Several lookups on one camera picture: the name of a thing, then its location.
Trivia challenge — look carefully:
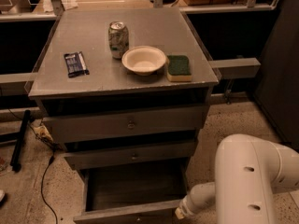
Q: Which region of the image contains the grey bottom drawer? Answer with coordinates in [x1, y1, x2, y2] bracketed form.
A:
[74, 158, 188, 224]

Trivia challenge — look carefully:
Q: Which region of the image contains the grey drawer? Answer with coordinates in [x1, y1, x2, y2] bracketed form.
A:
[74, 158, 188, 224]
[44, 105, 209, 143]
[64, 140, 197, 170]

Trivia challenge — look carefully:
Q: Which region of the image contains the dark right side cabinet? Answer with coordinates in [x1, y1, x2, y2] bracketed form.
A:
[254, 0, 299, 149]

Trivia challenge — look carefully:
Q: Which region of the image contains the grey middle drawer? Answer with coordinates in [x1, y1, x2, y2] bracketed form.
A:
[64, 140, 197, 170]

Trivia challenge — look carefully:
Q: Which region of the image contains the grey right side rail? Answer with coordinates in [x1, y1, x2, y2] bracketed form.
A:
[209, 58, 261, 79]

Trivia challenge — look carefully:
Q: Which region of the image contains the black bar on floor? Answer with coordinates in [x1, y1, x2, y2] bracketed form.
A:
[10, 110, 31, 172]

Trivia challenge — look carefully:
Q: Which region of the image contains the white crumpled paper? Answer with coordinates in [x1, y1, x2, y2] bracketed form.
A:
[62, 0, 78, 10]

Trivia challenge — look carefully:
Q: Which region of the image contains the black floor cable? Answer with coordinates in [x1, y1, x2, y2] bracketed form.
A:
[40, 154, 60, 224]

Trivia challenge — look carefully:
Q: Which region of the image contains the dark blue snack packet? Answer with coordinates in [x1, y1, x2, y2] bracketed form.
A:
[64, 51, 90, 78]

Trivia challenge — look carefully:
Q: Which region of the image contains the grey top drawer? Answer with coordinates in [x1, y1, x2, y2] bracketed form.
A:
[44, 105, 209, 143]

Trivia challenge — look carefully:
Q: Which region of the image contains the grey left side rail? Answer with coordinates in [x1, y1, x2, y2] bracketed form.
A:
[0, 72, 37, 96]

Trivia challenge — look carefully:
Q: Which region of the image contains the green white soda can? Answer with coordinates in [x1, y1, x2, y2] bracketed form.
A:
[108, 21, 129, 59]

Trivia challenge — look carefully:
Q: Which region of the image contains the white paper bowl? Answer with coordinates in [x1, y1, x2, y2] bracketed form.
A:
[121, 46, 166, 76]

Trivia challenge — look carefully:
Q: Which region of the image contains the green yellow sponge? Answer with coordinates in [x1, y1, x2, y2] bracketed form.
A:
[166, 55, 192, 82]

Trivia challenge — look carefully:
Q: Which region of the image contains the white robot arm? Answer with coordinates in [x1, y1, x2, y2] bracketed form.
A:
[176, 134, 299, 224]

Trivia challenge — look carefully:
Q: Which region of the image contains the grey rail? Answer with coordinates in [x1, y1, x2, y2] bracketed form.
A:
[209, 58, 261, 79]
[0, 72, 37, 96]

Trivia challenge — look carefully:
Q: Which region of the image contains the grey wooden drawer cabinet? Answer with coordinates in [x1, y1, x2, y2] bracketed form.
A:
[28, 7, 221, 224]

